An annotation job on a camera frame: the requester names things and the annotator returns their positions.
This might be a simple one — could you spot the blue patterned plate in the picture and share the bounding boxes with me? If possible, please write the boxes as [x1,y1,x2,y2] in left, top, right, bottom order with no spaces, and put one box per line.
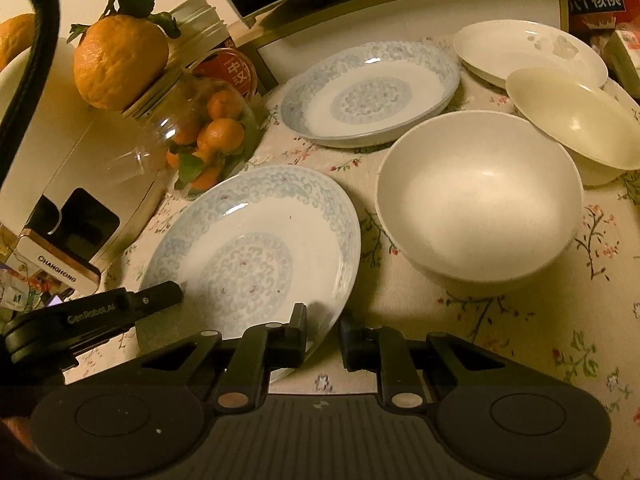
[280,40,460,148]
[136,166,361,356]

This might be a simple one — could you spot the large white bowl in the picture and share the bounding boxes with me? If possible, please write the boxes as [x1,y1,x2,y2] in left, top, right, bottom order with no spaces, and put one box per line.
[375,110,582,296]

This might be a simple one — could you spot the small cream bowl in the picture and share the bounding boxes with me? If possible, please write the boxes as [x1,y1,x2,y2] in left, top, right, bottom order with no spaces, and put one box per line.
[506,68,639,186]

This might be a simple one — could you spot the white rose print plate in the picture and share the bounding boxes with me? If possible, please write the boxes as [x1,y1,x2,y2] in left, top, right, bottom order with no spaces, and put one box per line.
[452,20,608,88]

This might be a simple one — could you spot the white Changhong appliance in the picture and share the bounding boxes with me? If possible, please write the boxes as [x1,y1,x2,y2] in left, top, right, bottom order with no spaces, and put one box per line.
[1,39,166,294]

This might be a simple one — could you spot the floral tablecloth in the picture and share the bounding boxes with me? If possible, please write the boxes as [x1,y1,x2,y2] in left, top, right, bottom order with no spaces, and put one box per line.
[64,34,640,480]

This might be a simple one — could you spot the glass jar of kumquats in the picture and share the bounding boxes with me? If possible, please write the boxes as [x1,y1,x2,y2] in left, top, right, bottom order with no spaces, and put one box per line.
[108,67,259,200]

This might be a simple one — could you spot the large orange citrus fruit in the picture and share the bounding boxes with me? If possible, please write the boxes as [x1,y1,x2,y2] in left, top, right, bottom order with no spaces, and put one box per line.
[67,0,181,110]

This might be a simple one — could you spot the clear plastic bag with boxes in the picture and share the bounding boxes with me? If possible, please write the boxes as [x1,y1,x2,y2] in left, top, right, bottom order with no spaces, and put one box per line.
[603,25,640,100]

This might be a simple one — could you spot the black cable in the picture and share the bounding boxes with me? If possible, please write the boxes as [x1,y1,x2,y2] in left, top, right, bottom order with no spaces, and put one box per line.
[0,0,61,187]

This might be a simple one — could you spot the white table frame shelf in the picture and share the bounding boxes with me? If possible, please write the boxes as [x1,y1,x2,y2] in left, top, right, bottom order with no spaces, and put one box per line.
[231,0,568,90]

